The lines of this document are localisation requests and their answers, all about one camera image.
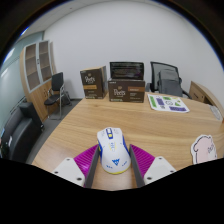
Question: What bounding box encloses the grey bag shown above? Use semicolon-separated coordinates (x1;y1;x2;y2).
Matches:
157;68;184;98

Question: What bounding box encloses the white blue yellow computer mouse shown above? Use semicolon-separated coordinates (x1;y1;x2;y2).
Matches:
96;126;132;175

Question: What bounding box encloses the black visitor chair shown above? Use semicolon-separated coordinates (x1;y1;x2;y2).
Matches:
44;71;72;120

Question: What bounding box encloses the white sheet with coloured shapes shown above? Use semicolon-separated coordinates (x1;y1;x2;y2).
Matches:
146;93;190;114

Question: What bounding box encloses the wooden shelf unit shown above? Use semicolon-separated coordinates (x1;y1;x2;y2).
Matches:
19;40;59;123

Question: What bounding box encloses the wide brown cardboard box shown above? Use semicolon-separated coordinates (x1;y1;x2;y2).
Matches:
107;78;147;104

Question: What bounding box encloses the black leather sofa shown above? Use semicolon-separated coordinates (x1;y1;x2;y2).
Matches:
0;101;45;164

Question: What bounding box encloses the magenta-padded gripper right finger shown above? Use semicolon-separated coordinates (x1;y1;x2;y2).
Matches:
128;143;177;188

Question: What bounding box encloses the white sheet with round print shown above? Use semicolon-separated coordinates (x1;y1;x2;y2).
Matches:
209;104;224;122

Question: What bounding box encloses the black mesh office chair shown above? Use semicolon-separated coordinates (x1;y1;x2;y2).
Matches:
148;61;193;99

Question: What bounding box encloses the black cardboard box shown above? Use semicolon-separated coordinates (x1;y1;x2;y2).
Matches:
109;61;146;81

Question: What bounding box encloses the wooden side desk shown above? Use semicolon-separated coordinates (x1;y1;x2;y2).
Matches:
188;80;224;114

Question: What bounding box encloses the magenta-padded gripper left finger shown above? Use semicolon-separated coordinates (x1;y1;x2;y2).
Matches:
51;144;101;188

